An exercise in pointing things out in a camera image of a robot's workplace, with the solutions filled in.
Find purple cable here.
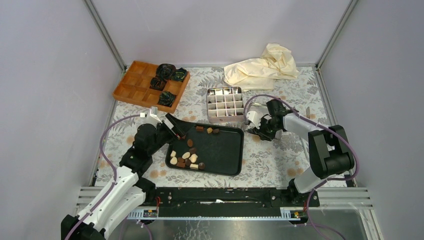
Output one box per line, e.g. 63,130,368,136
243,94,360,240
64,114,145,240

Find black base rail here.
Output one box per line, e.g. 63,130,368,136
142,187,320,219

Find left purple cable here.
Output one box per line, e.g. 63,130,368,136
64,114,145,240

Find dark paper cup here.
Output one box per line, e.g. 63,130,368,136
149,77,167,91
156,63,176,80
157,91,176,107
170,67,188,83

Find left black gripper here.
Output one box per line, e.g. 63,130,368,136
148,114,196,157

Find cream cloth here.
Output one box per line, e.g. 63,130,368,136
223,43,300,92

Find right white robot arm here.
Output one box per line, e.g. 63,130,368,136
246,99,355,206

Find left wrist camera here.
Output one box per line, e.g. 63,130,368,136
139,106,162,127

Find metal serving tongs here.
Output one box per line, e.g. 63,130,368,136
300,119,310,161

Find floral table mat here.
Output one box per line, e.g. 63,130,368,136
93,66,329,188

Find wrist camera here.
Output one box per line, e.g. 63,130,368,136
245,110,261,129
139,106,162,127

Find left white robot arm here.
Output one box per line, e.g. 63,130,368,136
60,113,195,240

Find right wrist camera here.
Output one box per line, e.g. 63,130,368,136
245,110,261,129

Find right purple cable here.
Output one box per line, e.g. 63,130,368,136
243,94,360,240

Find silver metal tray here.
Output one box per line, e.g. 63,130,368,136
243,102,283,140

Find pink grid box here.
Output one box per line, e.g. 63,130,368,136
206,86,244,124

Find orange compartment box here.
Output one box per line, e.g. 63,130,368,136
112,60,190,114

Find white oval chocolate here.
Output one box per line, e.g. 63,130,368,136
181,152,191,160

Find black plastic tray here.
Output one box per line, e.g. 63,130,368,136
165,123,244,176

